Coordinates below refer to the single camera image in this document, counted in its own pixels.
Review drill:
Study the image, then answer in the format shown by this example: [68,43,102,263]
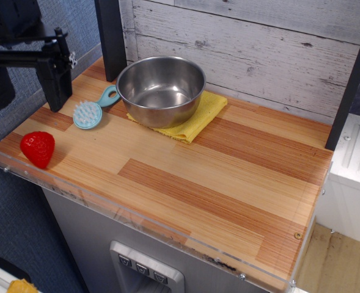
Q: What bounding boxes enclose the silver dispenser button panel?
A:
[109,241,185,292]

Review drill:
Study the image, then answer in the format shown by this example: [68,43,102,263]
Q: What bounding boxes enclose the black vertical post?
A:
[325,0,360,151]
[95,0,127,82]

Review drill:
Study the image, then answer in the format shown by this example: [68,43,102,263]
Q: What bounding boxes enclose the red plastic strawberry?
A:
[20,131,55,169]

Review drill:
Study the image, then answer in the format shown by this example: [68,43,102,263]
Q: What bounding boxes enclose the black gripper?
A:
[0,1,76,112]

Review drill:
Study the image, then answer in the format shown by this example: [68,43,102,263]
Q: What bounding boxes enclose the clear acrylic edge guard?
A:
[0,46,332,292]

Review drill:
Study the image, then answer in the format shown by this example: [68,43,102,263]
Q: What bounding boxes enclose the stainless steel pot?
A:
[116,56,206,128]

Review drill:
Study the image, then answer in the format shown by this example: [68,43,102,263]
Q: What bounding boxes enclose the yellow folded cloth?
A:
[126,90,229,145]

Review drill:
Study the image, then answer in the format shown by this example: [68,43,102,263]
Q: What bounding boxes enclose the black left vertical post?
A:
[95,0,127,82]

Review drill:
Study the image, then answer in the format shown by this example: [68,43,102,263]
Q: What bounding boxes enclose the grey toy fridge cabinet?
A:
[44,189,263,292]

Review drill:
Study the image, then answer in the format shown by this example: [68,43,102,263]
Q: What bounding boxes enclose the black right vertical post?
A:
[325,0,360,151]

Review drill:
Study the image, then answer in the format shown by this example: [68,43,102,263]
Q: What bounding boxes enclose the yellow object bottom left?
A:
[7,279,39,293]

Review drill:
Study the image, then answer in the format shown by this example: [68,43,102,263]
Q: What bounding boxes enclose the white grooved sink unit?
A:
[331,114,360,183]

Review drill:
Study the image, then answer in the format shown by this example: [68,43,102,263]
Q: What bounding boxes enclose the light blue scrub brush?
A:
[73,85,120,130]

